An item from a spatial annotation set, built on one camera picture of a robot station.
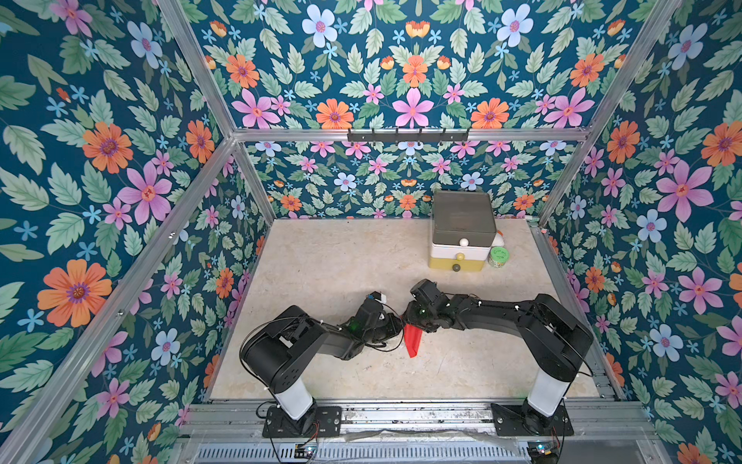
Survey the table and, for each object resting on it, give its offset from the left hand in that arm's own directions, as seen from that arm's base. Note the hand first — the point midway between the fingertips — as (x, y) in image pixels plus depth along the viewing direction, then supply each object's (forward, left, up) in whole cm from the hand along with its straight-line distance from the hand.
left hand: (408, 323), depth 90 cm
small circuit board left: (-31, +30, -4) cm, 43 cm away
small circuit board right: (-35, -30, -4) cm, 46 cm away
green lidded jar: (+22, -35, +2) cm, 42 cm away
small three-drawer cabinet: (+21, -19, +20) cm, 35 cm away
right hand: (+2, +1, 0) cm, 2 cm away
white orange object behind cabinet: (+29, -38, +2) cm, 48 cm away
